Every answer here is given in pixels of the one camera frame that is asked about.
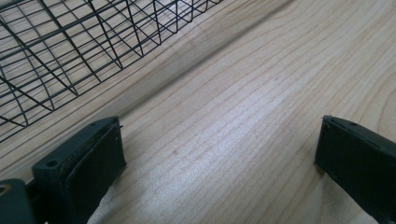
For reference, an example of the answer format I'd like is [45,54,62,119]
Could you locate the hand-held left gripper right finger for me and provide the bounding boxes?
[314,115,396,224]

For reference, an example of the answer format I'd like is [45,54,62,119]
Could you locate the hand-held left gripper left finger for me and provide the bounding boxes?
[31,116,128,224]

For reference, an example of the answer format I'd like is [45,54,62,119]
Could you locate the black wire basket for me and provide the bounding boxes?
[0,0,224,144]

